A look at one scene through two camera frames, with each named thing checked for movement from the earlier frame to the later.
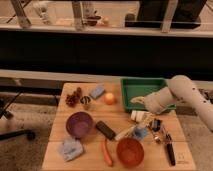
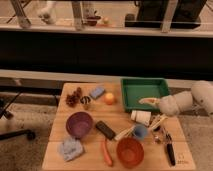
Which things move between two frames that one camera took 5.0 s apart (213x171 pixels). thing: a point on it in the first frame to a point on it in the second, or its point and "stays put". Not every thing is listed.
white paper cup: (140, 116) stays put
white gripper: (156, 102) to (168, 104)
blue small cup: (140, 132) stays put
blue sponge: (97, 91) stays put
